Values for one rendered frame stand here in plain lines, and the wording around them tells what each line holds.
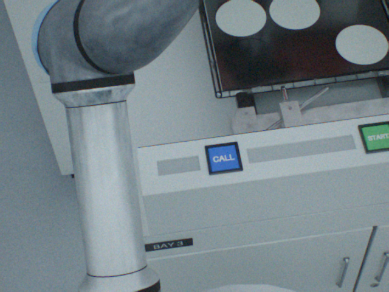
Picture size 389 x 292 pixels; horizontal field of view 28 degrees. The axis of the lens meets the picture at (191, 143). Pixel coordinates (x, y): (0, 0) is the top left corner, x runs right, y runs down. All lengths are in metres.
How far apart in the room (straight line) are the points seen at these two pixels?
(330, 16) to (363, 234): 0.43
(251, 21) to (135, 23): 0.63
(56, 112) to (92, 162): 1.05
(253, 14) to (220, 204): 0.43
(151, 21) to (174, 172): 0.39
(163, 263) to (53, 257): 0.88
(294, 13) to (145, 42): 0.66
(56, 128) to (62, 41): 1.13
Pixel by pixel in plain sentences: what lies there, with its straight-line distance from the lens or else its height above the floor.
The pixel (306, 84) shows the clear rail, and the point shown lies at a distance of 1.47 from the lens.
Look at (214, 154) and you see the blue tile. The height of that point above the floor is 0.96.
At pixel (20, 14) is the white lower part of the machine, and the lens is 1.83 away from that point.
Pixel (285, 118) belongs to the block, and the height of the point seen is 0.91.
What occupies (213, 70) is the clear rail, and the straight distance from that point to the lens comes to 1.48.
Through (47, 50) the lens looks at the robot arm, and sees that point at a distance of 1.08.
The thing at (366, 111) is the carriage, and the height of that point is 0.88.
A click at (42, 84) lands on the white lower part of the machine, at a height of 0.51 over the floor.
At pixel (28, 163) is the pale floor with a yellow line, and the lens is 2.51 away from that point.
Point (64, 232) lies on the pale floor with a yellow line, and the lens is 2.36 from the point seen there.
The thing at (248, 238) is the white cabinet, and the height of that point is 0.75.
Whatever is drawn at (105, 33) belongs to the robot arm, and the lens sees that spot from 0.97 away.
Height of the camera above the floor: 2.05
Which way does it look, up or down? 56 degrees down
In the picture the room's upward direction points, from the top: 4 degrees counter-clockwise
